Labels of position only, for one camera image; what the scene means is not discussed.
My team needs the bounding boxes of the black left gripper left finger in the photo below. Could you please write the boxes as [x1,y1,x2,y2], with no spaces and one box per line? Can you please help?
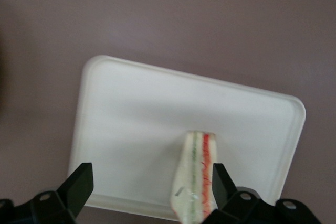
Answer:
[0,162,95,224]

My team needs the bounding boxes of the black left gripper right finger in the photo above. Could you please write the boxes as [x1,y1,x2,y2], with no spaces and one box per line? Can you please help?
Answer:
[207,163,320,224]

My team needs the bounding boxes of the cream rectangular plastic tray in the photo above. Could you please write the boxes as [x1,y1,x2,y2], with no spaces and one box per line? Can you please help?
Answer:
[67,55,307,221]

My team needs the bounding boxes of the triangular sandwich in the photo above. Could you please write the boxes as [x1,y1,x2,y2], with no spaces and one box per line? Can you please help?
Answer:
[169,130,219,224]

